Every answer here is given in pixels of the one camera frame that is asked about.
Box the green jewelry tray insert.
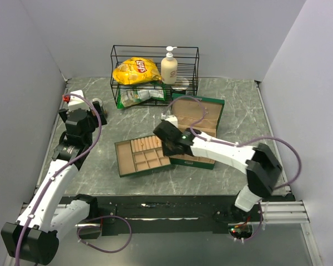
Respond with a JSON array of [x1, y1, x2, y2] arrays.
[[115, 135, 171, 177]]

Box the green jewelry box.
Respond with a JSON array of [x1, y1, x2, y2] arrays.
[[170, 94, 225, 170]]

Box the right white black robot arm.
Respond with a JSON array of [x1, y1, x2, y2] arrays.
[[153, 120, 282, 221]]

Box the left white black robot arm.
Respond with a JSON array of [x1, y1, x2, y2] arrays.
[[1, 100, 107, 265]]

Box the brown food can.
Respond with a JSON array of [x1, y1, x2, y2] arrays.
[[92, 98, 108, 117]]

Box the green white snack bag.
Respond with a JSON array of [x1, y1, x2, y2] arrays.
[[117, 81, 166, 109]]

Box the dark tin can with lid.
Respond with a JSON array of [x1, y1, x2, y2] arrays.
[[171, 77, 190, 94]]

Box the cream lotion pump bottle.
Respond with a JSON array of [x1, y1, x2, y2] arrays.
[[161, 46, 178, 85]]

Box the yellow chips bag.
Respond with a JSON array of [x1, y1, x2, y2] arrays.
[[112, 57, 162, 85]]

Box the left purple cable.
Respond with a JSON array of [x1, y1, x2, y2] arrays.
[[15, 93, 102, 266]]

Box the black wire shelf rack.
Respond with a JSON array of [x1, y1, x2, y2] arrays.
[[110, 44, 200, 109]]

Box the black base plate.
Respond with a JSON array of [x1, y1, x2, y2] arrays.
[[52, 193, 296, 241]]

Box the aluminium rail frame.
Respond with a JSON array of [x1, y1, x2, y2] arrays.
[[1, 195, 319, 265]]

